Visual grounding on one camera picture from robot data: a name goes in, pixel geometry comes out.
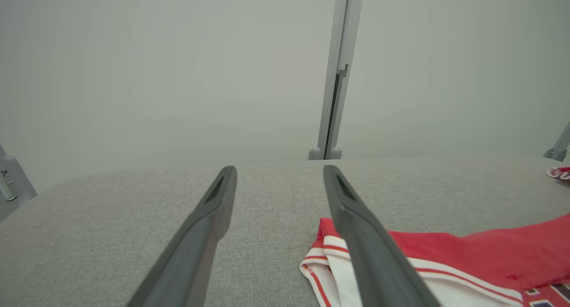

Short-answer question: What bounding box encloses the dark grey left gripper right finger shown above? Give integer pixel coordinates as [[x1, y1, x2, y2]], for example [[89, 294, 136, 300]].
[[323, 165, 442, 307]]

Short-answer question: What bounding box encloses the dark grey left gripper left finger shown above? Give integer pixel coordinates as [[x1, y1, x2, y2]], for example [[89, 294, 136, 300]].
[[126, 166, 238, 307]]

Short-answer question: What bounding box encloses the red basketball jersey white trim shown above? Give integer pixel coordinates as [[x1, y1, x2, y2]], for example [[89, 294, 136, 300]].
[[299, 213, 570, 307]]

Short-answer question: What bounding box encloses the crumpled red white garment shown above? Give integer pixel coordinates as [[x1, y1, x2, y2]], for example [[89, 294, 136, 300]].
[[546, 166, 570, 181]]

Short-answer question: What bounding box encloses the grey metal frame bracket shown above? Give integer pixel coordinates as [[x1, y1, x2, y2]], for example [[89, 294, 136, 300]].
[[543, 121, 570, 162], [0, 142, 38, 222]]

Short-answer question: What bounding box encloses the grey metal partition post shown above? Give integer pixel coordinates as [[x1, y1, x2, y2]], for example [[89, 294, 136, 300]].
[[309, 0, 366, 161]]

